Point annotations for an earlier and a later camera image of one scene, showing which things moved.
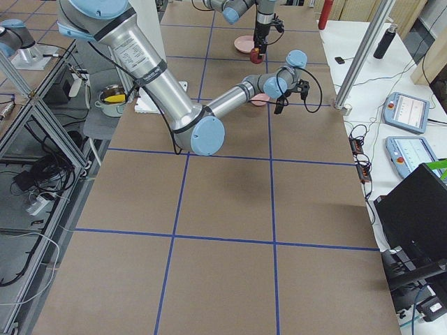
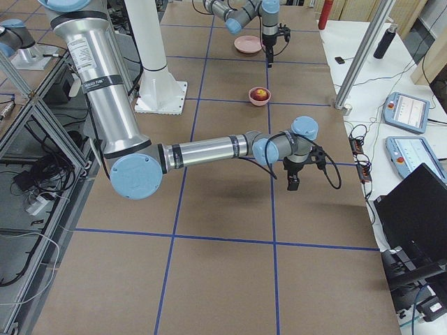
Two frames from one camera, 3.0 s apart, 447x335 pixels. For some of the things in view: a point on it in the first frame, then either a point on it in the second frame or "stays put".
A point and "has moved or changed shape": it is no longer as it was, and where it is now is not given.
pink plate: [244, 43] stays put
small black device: [339, 60] stays put
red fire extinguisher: [326, 10] stays put
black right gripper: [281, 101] to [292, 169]
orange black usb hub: [362, 161] stays put
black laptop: [413, 215] stays put
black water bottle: [385, 42] stays put
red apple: [253, 56] has moved or changed shape
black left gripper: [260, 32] to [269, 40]
